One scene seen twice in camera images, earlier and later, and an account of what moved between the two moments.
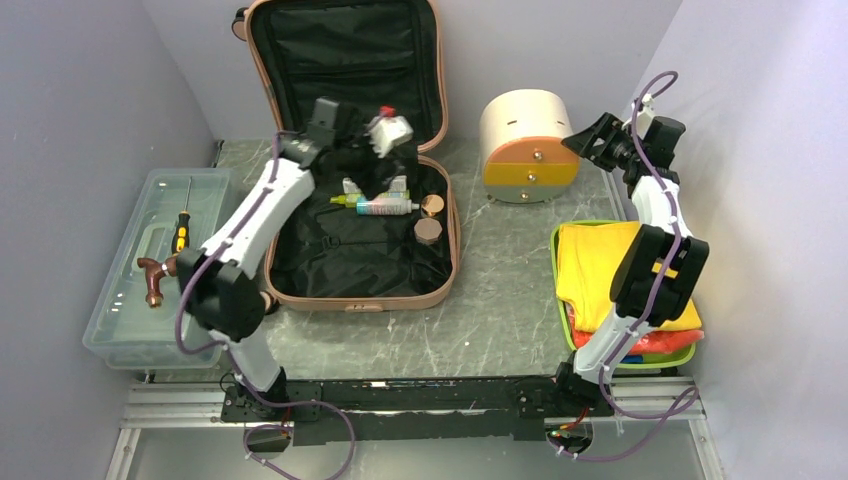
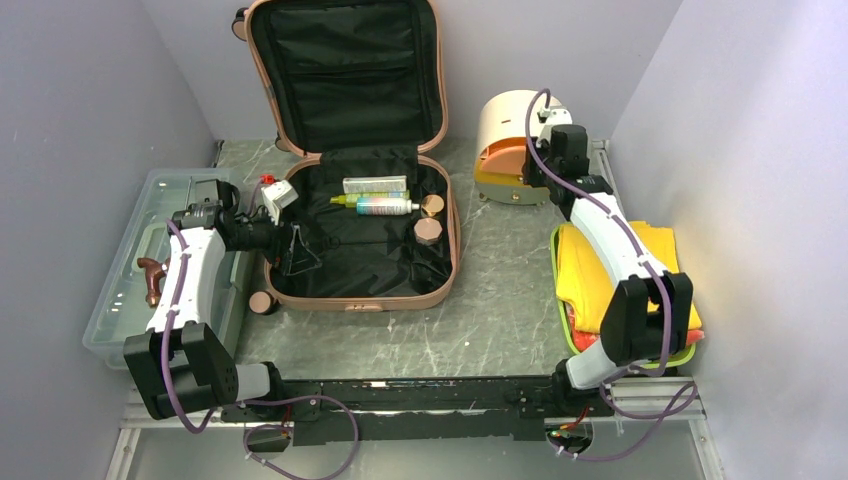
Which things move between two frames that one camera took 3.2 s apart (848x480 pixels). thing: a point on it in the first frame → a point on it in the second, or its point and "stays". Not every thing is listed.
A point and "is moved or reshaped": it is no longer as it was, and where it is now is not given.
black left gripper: (368, 181) → (286, 246)
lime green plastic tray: (652, 361) stays
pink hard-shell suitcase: (398, 246) stays
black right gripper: (606, 129) → (529, 177)
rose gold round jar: (432, 204) stays
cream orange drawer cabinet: (524, 158) is moved or reshaped
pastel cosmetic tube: (385, 206) stays
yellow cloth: (587, 253) stays
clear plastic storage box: (126, 332) stays
